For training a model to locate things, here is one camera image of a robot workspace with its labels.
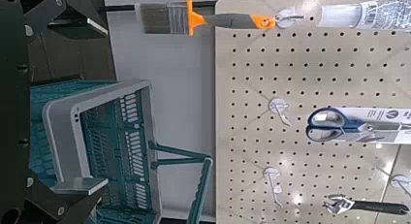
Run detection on teal grey plastic crate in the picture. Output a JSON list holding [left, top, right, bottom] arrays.
[[28, 78, 163, 224]]

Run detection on black adjustable wrench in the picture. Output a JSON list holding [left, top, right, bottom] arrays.
[[323, 193, 411, 216]]

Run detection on blue scissors in package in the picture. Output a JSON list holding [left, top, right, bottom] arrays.
[[323, 106, 411, 146]]

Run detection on white partition panel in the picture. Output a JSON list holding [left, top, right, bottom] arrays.
[[102, 0, 218, 224]]

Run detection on yellow clamp on stand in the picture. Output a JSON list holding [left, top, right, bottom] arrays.
[[135, 0, 277, 37]]

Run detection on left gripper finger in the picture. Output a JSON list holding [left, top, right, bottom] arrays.
[[24, 176, 110, 224], [23, 0, 110, 41]]

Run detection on blue handled scissors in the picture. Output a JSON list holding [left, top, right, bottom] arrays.
[[304, 107, 411, 144]]

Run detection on white sealant tube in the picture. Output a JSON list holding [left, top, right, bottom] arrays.
[[317, 0, 411, 30]]

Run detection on beige pegboard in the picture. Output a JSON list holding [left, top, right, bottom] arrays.
[[214, 0, 411, 224]]

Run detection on white pegboard hook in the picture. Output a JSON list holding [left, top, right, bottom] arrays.
[[274, 6, 306, 30], [268, 97, 293, 128], [389, 174, 411, 199], [262, 166, 285, 208]]

